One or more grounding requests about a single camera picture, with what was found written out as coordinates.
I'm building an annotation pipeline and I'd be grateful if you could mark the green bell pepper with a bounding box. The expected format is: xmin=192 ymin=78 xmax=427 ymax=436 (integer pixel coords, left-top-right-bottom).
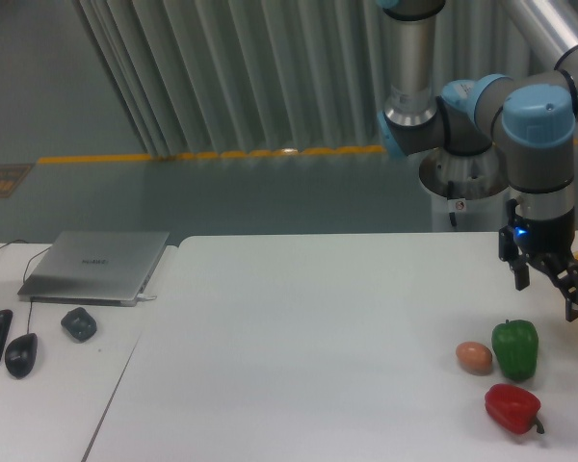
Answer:
xmin=491 ymin=320 xmax=539 ymax=382

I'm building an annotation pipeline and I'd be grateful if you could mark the red bell pepper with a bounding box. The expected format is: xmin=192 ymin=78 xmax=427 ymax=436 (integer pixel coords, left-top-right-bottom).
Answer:
xmin=485 ymin=383 xmax=545 ymax=435

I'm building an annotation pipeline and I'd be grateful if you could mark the silver closed laptop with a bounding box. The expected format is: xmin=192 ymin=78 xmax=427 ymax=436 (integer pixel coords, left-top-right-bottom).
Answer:
xmin=18 ymin=231 xmax=170 ymax=306

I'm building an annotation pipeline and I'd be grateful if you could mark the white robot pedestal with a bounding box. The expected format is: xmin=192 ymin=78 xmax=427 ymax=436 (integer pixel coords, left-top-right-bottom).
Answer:
xmin=419 ymin=148 xmax=509 ymax=232

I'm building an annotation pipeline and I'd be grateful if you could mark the black mouse cable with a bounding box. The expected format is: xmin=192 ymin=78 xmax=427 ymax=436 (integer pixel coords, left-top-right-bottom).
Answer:
xmin=21 ymin=244 xmax=54 ymax=335

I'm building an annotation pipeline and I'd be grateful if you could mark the black computer mouse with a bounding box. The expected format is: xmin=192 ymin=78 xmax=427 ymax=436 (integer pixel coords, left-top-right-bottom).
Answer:
xmin=5 ymin=333 xmax=39 ymax=379

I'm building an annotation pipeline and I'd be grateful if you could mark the brown egg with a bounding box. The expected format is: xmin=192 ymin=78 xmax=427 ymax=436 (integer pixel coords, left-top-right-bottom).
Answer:
xmin=456 ymin=342 xmax=492 ymax=374

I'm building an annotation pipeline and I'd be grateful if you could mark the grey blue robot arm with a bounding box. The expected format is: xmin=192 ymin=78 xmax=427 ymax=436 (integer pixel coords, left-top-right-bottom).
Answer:
xmin=378 ymin=1 xmax=578 ymax=321

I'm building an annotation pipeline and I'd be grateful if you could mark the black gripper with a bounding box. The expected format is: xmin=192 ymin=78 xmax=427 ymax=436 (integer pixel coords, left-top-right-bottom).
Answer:
xmin=498 ymin=198 xmax=578 ymax=322

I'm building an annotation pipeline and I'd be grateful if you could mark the grey pleated curtain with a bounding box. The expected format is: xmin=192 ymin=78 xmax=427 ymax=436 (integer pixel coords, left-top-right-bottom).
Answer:
xmin=69 ymin=0 xmax=560 ymax=161

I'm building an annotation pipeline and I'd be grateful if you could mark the small black clip device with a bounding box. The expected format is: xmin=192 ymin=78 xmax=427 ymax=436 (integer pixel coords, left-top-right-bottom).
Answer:
xmin=61 ymin=307 xmax=97 ymax=343

